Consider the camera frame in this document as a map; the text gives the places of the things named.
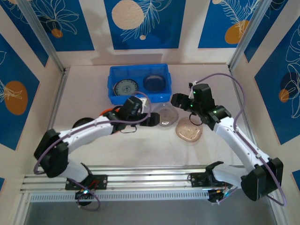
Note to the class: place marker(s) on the grey clear square plate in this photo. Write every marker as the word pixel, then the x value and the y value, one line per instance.
pixel 168 114

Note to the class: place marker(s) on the orange round plate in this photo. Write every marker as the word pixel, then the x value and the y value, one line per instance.
pixel 106 110

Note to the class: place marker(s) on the blue floral wall panel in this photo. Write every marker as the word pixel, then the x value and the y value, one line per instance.
pixel 215 28
pixel 14 70
pixel 77 35
pixel 150 35
pixel 276 112

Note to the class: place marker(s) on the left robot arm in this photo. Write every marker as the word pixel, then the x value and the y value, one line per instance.
pixel 89 131

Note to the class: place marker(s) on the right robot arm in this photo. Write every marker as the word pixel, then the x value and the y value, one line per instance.
pixel 239 145

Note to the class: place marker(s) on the black round plate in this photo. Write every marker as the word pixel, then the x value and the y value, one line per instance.
pixel 82 122

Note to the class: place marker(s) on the aluminium side rail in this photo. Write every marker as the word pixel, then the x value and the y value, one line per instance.
pixel 58 98

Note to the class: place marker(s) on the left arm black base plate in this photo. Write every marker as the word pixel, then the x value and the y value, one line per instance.
pixel 100 181

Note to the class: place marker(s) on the aluminium corner post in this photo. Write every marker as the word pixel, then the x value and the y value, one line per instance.
pixel 42 37
pixel 253 30

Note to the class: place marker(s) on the dark blue patterned round plate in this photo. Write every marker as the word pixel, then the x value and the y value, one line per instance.
pixel 125 87

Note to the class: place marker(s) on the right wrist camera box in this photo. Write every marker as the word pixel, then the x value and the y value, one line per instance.
pixel 192 85

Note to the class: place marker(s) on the aluminium rail frame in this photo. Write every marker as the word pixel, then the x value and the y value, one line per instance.
pixel 145 178

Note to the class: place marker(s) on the blue plastic bin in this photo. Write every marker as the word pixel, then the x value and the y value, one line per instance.
pixel 140 70

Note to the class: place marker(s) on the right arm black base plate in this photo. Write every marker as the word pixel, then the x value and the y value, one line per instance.
pixel 198 179

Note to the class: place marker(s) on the clear round plastic plate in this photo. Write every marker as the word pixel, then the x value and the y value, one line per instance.
pixel 155 82

